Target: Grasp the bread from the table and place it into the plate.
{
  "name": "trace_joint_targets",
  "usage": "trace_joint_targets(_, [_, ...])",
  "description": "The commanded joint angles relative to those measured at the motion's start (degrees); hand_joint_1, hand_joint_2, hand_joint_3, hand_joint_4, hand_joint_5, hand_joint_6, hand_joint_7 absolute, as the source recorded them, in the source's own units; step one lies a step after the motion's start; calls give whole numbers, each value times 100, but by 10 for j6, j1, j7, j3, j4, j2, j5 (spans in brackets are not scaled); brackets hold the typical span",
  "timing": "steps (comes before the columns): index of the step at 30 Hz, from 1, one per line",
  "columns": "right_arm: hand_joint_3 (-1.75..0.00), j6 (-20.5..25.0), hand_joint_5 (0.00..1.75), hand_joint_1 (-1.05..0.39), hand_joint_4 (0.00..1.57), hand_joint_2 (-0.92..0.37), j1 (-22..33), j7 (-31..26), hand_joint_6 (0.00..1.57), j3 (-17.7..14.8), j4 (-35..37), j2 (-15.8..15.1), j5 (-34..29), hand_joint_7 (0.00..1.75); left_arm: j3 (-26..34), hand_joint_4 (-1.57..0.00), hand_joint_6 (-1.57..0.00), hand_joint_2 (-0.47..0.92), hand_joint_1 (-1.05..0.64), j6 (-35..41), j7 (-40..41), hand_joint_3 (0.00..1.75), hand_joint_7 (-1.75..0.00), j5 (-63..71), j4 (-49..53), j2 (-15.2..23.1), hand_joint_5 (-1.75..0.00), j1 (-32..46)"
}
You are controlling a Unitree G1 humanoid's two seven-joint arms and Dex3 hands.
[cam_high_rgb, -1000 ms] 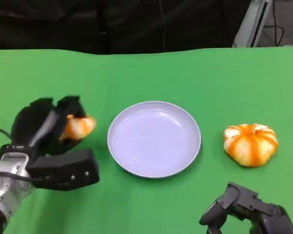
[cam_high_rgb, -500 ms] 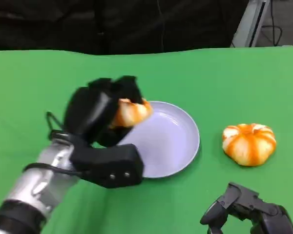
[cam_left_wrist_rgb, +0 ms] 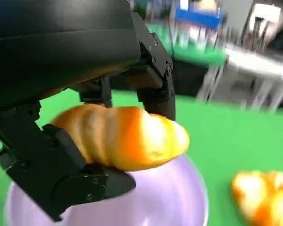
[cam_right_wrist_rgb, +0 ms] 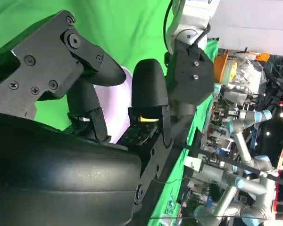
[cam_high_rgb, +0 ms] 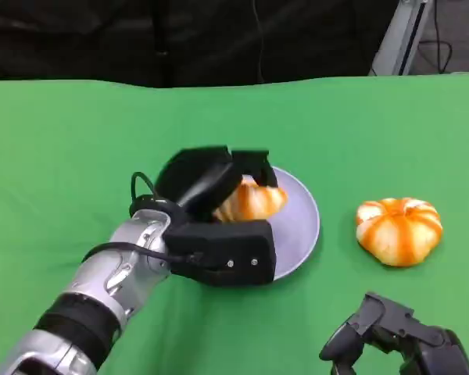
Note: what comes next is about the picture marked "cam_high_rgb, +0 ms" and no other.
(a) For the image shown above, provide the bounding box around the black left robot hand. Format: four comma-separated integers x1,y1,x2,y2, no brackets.
153,145,279,227

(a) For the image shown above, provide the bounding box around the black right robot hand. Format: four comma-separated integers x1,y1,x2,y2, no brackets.
318,291,469,375

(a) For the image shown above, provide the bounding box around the orange and white bread roll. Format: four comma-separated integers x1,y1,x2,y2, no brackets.
354,197,444,268
213,175,289,223

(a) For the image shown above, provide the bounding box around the lilac plate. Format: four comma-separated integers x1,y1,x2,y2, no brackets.
197,166,321,283

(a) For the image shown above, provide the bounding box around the green table cloth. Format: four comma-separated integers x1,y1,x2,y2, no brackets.
0,73,469,375

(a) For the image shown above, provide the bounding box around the black backdrop curtain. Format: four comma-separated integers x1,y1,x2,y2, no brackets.
0,0,400,89

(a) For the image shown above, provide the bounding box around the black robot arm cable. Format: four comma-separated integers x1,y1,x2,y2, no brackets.
81,241,204,267
128,171,183,220

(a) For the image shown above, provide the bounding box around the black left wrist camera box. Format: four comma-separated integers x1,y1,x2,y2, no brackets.
163,220,277,289

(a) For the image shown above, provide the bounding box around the grey aluminium frame post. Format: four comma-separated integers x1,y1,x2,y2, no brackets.
368,0,431,77

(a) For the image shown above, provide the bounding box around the black floor cable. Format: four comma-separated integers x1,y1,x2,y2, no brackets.
416,21,454,75

